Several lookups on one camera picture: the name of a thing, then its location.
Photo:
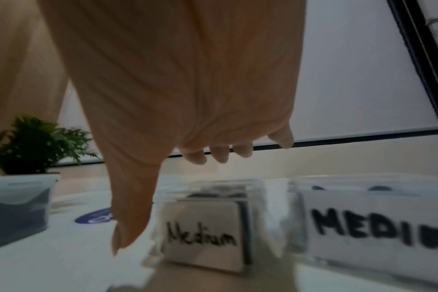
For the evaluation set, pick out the person's right hand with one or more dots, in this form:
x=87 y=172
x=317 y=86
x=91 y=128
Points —
x=175 y=74

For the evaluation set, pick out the beige curtain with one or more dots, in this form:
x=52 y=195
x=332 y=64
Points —
x=20 y=71

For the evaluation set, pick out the green potted plant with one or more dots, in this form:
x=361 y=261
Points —
x=35 y=145

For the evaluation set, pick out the small clear labelled box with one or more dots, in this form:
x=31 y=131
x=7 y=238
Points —
x=204 y=231

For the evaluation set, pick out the blue round sticker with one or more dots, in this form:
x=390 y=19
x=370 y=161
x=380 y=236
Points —
x=96 y=218

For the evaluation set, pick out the white black-framed projection screen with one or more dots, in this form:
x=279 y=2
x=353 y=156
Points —
x=356 y=71

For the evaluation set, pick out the clear plastic bin dark contents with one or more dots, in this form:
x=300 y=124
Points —
x=15 y=208

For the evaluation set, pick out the large clear labelled box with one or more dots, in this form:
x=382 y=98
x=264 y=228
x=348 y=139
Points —
x=374 y=225

